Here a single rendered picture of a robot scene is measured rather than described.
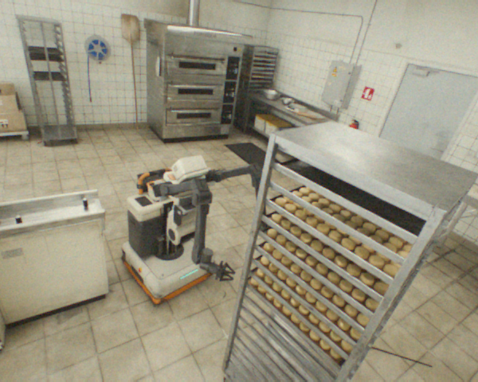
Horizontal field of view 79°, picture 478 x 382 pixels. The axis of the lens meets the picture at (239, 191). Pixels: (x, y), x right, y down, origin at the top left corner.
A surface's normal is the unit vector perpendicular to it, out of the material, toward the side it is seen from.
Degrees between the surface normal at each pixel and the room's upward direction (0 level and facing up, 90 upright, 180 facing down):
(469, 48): 90
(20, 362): 0
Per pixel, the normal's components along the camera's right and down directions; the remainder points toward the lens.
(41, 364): 0.14, -0.86
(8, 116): 0.61, 0.41
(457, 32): -0.84, 0.16
